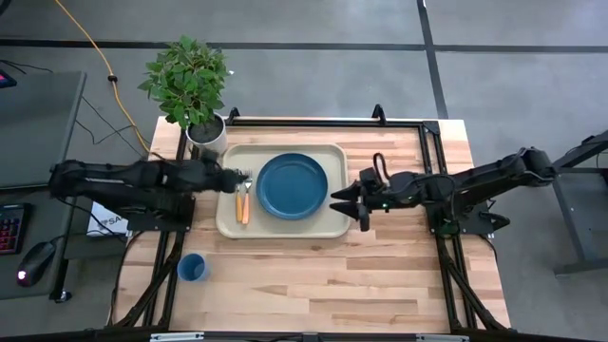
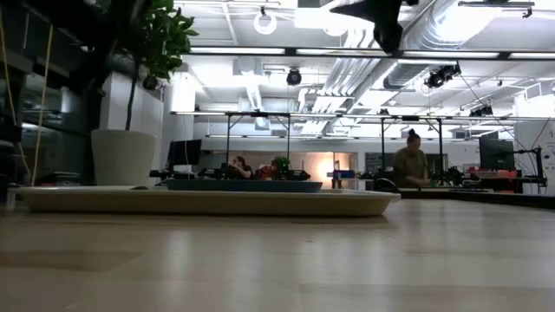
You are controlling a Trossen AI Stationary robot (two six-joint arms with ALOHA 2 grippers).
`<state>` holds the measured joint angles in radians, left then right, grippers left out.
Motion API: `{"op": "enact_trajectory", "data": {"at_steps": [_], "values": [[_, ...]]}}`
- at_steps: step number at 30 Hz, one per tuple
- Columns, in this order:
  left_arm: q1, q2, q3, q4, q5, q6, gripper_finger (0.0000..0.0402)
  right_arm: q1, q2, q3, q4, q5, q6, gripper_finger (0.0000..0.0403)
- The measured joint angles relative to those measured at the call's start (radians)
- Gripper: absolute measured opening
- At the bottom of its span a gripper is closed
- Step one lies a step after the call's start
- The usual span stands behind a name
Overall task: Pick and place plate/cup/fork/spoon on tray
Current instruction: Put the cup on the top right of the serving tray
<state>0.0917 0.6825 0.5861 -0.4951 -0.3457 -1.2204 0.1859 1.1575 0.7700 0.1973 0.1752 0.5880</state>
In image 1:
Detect white plant pot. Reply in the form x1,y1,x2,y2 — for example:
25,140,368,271
184,112,229,156

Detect blue plastic cup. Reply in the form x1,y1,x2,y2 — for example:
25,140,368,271
176,252,211,283

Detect green leafy plant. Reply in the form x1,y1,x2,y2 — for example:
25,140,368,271
137,35,234,130

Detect beige plastic tray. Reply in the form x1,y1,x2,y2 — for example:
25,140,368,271
215,142,352,239

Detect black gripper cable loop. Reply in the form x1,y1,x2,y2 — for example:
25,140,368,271
371,151,390,181

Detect dark grey flat panel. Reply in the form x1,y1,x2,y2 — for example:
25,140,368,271
0,70,87,190

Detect black aluminium table frame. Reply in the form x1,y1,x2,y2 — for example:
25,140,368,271
107,103,512,333

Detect backlit black keyboard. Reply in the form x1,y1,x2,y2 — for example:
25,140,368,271
0,202,30,257

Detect black metal side table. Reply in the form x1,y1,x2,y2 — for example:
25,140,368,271
522,128,608,276

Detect white printed box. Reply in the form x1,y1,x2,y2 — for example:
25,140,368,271
86,201,130,238

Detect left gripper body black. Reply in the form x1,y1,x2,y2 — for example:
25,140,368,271
194,150,238,194

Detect black computer mouse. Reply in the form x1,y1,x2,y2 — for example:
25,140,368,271
16,239,57,288

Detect blue ceramic plate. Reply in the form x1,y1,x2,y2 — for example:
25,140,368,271
256,152,330,221

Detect thin black floor cable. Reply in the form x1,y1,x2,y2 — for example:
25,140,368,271
0,59,148,162

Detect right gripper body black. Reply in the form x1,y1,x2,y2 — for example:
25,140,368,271
356,166,422,233

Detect yellow extension cable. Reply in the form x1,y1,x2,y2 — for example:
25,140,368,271
53,0,152,154

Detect fork with orange handle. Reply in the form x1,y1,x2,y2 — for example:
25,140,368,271
240,168,254,226

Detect silver metal bracket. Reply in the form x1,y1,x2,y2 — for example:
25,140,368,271
415,334,470,342
149,332,205,342

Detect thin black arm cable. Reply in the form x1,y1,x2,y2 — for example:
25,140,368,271
106,230,146,328

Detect dark grey side desk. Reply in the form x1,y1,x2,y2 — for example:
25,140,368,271
0,183,94,304

